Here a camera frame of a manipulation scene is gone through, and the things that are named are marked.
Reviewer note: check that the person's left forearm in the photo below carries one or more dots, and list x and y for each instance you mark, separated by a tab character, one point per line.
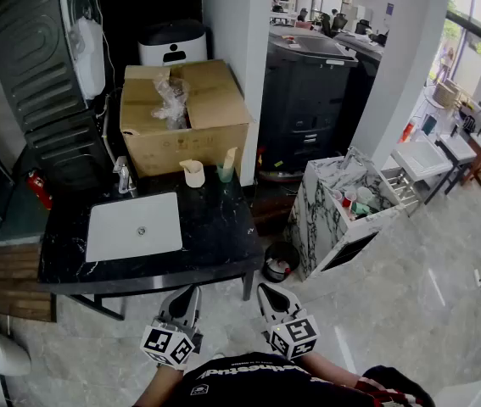
159	386

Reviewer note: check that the white plastic wall device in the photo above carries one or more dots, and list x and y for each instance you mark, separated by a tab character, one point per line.
89	57

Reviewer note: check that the black trash bin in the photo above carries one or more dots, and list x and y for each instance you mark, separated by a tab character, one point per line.
280	261

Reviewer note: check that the green cup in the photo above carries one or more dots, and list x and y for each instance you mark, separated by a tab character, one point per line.
225	175

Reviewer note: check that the white appliance with black lid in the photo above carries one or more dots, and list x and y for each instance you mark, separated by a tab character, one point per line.
180	45

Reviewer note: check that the brown cardboard box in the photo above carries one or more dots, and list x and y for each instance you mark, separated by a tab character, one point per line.
219	100

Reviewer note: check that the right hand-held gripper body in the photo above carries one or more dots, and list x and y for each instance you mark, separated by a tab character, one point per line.
295	335

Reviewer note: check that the person's black and red shirt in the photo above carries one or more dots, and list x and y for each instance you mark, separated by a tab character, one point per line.
265	386

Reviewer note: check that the cream mug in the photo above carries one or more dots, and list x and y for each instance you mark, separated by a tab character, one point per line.
194	178

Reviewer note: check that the black ribbed metal appliance panel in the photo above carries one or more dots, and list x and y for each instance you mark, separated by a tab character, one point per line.
32	57

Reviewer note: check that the white sink on black stand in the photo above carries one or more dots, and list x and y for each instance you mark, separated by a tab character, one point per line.
422	157

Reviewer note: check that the white marble vanity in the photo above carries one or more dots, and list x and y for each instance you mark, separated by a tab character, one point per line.
316	219

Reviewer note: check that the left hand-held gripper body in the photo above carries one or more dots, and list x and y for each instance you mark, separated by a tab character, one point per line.
172	341

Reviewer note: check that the white rectangular sink basin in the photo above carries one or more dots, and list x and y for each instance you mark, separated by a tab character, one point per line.
134	227

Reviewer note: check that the person's right forearm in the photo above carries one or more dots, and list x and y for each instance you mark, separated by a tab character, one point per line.
329	367

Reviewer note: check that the red fire extinguisher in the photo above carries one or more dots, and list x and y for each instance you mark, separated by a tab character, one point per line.
40	189

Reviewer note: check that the large black copier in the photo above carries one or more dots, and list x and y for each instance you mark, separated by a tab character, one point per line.
308	100

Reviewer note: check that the black marble vanity counter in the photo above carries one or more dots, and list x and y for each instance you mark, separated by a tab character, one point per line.
219	227

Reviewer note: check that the white mug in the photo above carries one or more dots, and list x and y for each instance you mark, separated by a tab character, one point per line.
365	194

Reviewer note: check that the chrome faucet on marble vanity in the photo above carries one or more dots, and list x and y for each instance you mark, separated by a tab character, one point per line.
352	157

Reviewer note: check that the chrome towel rack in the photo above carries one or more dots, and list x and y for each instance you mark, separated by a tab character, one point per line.
401	189

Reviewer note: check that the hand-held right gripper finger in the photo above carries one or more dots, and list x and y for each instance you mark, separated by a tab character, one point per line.
265	301
290	305

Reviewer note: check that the clear plastic wrap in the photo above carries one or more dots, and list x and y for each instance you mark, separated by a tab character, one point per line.
170	100

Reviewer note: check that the light green mug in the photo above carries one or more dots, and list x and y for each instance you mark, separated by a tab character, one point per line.
364	210

